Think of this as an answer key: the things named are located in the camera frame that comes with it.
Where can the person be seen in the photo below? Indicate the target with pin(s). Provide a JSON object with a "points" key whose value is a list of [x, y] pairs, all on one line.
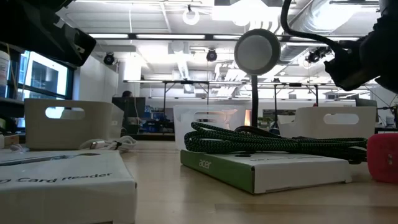
{"points": [[127, 94]]}

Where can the white green acer box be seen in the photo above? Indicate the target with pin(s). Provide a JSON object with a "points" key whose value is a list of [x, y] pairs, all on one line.
{"points": [[280, 174]]}

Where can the black ceiling camera rig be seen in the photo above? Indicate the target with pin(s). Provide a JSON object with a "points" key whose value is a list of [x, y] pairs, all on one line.
{"points": [[315, 55]]}

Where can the white wipes canister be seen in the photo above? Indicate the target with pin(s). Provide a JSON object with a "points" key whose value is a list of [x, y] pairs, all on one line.
{"points": [[4, 68]]}

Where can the dark wall shelf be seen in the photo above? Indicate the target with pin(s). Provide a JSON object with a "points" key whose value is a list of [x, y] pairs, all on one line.
{"points": [[9, 107]]}

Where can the grey plastic bin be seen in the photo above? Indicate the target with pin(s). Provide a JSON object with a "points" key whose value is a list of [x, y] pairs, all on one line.
{"points": [[62, 133]]}

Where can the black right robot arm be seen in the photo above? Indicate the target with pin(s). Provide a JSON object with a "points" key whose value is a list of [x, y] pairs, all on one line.
{"points": [[388, 46]]}

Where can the black desk lamp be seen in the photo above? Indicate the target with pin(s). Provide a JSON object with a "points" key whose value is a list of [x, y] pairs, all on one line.
{"points": [[257, 51]]}

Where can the white plastic bin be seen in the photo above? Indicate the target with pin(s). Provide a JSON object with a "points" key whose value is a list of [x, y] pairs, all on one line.
{"points": [[367, 127]]}

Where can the white card reader box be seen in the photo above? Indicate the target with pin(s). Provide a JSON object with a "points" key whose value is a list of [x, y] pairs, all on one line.
{"points": [[62, 199]]}

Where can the clear plastic bin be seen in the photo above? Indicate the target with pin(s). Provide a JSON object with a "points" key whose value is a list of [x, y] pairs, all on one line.
{"points": [[186, 124]]}

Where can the pinkish red small case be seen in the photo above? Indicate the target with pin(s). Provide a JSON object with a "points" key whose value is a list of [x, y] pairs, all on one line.
{"points": [[382, 158]]}

